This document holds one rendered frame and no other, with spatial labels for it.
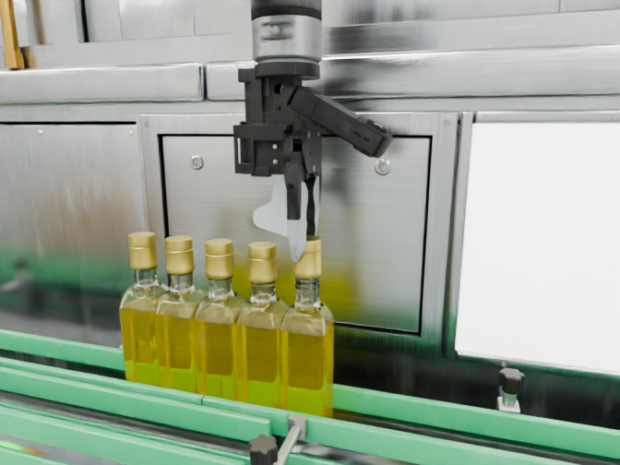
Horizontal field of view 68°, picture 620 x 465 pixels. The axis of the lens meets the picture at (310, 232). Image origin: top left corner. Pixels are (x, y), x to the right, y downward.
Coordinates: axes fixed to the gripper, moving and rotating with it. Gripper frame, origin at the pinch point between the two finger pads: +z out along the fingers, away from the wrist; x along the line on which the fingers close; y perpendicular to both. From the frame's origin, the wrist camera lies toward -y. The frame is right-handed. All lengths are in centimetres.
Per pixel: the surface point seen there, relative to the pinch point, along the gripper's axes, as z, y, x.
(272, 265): 2.6, 4.2, 0.4
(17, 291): 18, 65, -17
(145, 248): 1.8, 21.8, 0.3
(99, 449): 21.9, 20.8, 13.0
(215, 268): 3.3, 11.2, 1.4
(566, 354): 15.5, -31.7, -12.1
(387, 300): 10.7, -8.2, -12.8
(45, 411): 25.1, 36.8, 5.0
